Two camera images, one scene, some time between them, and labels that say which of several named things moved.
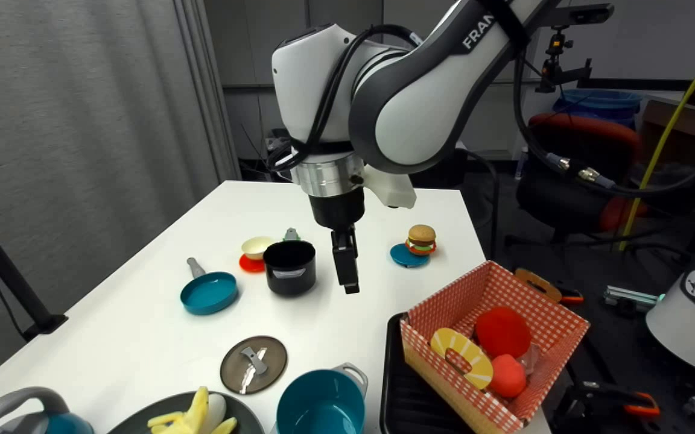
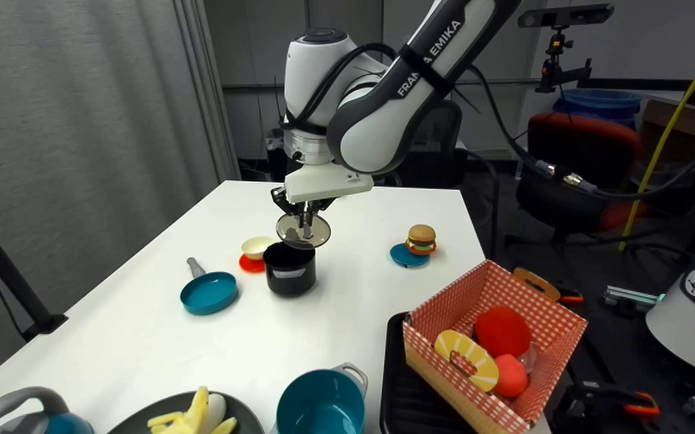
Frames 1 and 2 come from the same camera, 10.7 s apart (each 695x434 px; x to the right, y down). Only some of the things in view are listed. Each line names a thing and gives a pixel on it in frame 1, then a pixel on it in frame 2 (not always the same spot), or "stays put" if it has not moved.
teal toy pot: [324, 400] stays put
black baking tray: [403, 403] stays put
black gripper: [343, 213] -> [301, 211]
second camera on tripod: [559, 15] stays put
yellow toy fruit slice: [480, 367] stays put
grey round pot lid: [252, 364] -> [315, 229]
